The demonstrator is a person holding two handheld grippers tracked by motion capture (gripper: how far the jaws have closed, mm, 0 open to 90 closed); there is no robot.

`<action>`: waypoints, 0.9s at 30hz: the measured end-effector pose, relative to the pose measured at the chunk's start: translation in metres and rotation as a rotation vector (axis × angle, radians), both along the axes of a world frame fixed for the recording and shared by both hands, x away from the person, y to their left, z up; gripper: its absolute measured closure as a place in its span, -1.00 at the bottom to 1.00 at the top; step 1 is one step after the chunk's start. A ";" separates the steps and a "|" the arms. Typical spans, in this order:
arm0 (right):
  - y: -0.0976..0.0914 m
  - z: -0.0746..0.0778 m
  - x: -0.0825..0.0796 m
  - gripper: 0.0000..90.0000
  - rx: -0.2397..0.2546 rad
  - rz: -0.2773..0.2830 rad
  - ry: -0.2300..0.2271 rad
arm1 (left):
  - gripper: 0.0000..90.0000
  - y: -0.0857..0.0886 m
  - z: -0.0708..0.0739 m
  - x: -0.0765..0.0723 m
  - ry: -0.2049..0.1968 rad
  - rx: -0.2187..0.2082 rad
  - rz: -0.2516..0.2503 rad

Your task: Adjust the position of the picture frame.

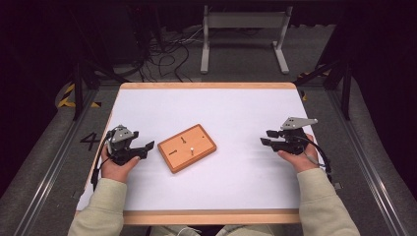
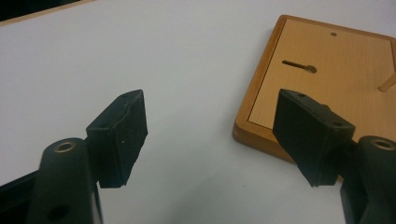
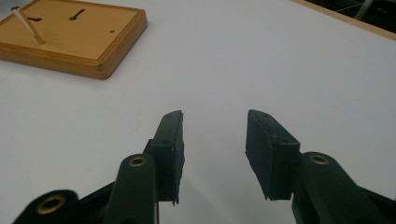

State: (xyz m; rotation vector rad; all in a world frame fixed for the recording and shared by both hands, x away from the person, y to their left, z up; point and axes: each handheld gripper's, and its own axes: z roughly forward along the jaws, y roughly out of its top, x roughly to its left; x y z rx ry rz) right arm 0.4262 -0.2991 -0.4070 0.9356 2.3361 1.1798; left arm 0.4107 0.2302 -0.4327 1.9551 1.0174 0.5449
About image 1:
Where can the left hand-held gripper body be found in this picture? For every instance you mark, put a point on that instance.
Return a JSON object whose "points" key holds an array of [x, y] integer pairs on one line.
{"points": [[122, 152]]}

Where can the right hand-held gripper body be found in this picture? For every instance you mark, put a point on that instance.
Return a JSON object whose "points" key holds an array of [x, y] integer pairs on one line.
{"points": [[293, 141]]}

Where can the orange wooden block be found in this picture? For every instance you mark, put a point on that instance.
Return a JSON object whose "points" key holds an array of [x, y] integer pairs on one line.
{"points": [[187, 148]]}

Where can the person's left hand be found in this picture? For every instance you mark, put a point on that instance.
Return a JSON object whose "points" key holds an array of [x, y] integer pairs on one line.
{"points": [[114, 170]]}

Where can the person's right hand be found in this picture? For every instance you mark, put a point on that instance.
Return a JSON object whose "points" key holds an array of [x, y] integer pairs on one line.
{"points": [[300, 162]]}

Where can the small white peg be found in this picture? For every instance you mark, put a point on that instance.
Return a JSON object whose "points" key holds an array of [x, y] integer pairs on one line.
{"points": [[191, 150]]}

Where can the yellow black floor tape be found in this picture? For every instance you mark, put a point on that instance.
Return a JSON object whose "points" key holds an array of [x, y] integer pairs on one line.
{"points": [[69, 96], [304, 95]]}

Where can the black metal stand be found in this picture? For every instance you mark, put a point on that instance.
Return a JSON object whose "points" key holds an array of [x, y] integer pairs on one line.
{"points": [[341, 78], [78, 88]]}

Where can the person's lap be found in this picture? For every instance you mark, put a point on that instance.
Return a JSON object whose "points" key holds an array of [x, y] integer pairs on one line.
{"points": [[213, 231]]}

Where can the aluminium floor rail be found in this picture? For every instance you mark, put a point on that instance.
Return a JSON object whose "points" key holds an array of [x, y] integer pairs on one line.
{"points": [[367, 164], [49, 173]]}

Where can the white metal stand frame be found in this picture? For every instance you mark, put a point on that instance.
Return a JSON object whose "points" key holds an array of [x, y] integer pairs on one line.
{"points": [[246, 21]]}

